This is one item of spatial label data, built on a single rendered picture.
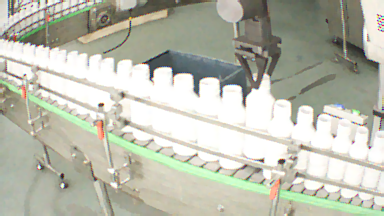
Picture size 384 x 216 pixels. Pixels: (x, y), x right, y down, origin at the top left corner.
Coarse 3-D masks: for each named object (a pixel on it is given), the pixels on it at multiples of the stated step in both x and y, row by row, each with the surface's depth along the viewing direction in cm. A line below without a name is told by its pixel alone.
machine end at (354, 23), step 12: (336, 0) 466; (348, 0) 447; (336, 12) 474; (348, 12) 455; (360, 12) 436; (336, 24) 483; (348, 24) 464; (360, 24) 444; (336, 36) 501; (348, 36) 471; (360, 36) 452
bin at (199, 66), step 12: (156, 60) 189; (168, 60) 194; (180, 60) 191; (192, 60) 188; (204, 60) 185; (216, 60) 182; (180, 72) 194; (192, 72) 190; (204, 72) 187; (216, 72) 184; (228, 72) 181; (240, 72) 173; (228, 84) 170; (240, 84) 175
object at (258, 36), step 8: (248, 24) 98; (256, 24) 97; (264, 24) 97; (248, 32) 98; (256, 32) 97; (264, 32) 97; (232, 40) 99; (240, 40) 99; (248, 40) 99; (256, 40) 98; (264, 40) 98; (272, 40) 100; (280, 40) 102; (256, 48) 96; (264, 48) 97
